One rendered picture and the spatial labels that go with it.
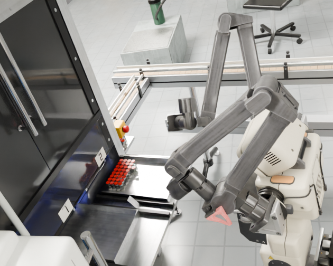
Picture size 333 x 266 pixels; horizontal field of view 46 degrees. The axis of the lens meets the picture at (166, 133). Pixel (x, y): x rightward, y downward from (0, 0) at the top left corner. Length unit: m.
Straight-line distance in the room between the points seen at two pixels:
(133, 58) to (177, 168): 3.24
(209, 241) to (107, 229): 1.09
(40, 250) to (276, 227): 0.71
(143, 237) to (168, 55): 2.85
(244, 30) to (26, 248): 1.07
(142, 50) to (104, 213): 2.74
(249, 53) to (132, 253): 0.91
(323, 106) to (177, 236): 1.78
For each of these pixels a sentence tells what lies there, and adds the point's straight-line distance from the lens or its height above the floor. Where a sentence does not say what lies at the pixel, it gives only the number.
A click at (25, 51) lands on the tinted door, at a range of 1.56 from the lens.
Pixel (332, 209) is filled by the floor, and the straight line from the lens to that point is 2.85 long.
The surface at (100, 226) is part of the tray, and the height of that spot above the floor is 0.88.
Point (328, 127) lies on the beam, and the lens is 2.67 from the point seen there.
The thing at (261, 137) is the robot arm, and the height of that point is 1.46.
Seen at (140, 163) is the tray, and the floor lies 0.88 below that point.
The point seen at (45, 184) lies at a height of 1.20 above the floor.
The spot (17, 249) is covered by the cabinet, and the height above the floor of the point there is 1.55.
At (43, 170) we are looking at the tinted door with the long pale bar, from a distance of 1.62.
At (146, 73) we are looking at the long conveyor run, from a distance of 2.72.
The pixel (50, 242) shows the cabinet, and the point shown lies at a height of 1.55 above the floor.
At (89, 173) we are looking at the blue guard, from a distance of 1.87.
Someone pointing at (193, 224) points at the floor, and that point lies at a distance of 2.83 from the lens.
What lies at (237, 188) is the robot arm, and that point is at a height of 1.29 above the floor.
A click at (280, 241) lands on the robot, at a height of 0.89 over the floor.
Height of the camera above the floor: 2.16
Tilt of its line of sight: 36 degrees down
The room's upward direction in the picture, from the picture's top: 16 degrees counter-clockwise
